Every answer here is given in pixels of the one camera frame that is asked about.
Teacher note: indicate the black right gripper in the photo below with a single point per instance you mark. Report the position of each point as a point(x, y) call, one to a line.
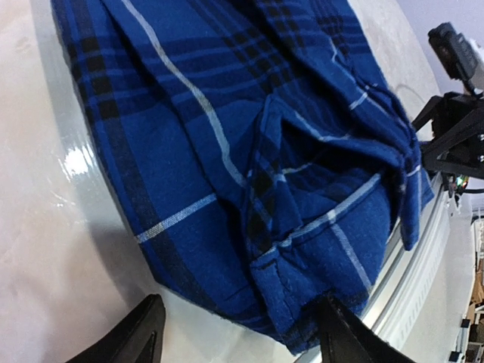
point(457, 125)

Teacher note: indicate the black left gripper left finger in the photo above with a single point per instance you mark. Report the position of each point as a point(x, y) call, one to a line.
point(137, 338)

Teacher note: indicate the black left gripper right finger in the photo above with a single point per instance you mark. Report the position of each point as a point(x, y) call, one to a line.
point(344, 338)

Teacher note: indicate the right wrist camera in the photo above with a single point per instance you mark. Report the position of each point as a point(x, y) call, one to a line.
point(461, 58)

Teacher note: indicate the aluminium front rail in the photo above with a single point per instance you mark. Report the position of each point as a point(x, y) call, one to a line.
point(422, 296)

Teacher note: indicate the blue plaid shirt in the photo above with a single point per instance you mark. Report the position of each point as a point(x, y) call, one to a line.
point(254, 147)

